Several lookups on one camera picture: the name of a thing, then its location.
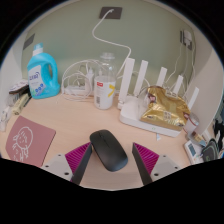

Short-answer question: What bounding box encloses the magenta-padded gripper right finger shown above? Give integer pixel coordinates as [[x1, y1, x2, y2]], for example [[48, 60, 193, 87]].
[[131, 142, 183, 186]]

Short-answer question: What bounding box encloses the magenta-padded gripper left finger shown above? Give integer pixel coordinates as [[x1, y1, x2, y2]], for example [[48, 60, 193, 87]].
[[39, 142, 93, 186]]

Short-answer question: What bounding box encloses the black computer mouse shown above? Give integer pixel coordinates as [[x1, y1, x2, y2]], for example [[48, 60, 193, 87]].
[[89, 129, 129, 173]]

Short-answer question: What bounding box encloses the pink mouse pad with drawing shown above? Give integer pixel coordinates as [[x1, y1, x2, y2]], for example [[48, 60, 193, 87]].
[[5, 115, 57, 168]]

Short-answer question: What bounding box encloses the white remote control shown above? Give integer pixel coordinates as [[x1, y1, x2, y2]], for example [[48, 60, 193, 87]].
[[183, 139, 201, 165]]

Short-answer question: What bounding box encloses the black pouch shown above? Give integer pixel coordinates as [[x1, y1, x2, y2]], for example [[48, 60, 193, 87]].
[[200, 138, 219, 163]]

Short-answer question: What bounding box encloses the small round tin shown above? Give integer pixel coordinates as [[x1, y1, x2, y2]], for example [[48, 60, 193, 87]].
[[184, 113, 201, 138]]

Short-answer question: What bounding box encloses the gold snack bag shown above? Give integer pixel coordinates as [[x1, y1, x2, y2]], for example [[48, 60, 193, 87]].
[[139, 85, 192, 132]]

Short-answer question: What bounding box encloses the white router with antennas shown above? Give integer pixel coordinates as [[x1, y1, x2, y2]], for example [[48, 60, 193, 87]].
[[117, 57, 200, 138]]

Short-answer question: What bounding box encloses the black cloth item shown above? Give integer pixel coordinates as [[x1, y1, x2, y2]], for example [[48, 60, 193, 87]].
[[213, 119, 224, 141]]

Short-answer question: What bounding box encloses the clear plastic bag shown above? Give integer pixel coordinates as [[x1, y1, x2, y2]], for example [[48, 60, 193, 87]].
[[0, 105, 13, 133]]

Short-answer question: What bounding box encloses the small yellow box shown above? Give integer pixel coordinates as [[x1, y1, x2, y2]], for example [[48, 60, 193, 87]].
[[12, 93, 31, 116]]

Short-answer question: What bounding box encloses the blue detergent bottle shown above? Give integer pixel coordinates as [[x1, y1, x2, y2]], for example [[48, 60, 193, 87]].
[[26, 42, 62, 100]]

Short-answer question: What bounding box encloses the clear plastic bottle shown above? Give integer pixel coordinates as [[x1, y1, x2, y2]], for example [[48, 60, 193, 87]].
[[93, 51, 117, 111]]

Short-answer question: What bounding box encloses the white power strip with cables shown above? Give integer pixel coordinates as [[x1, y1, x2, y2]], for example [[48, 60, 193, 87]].
[[60, 59, 101, 102]]

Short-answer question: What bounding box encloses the grey wall switch plate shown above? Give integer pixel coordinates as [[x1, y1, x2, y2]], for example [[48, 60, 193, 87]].
[[22, 33, 36, 51]]

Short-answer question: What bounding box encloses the wall socket with chargers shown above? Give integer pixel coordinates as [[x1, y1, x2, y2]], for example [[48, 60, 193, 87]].
[[179, 29, 194, 51]]

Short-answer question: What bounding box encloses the white wall cable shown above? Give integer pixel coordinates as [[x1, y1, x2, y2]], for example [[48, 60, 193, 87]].
[[91, 9, 133, 78]]

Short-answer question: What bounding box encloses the grey wall socket plate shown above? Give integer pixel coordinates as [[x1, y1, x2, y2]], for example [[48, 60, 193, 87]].
[[98, 6, 123, 20]]

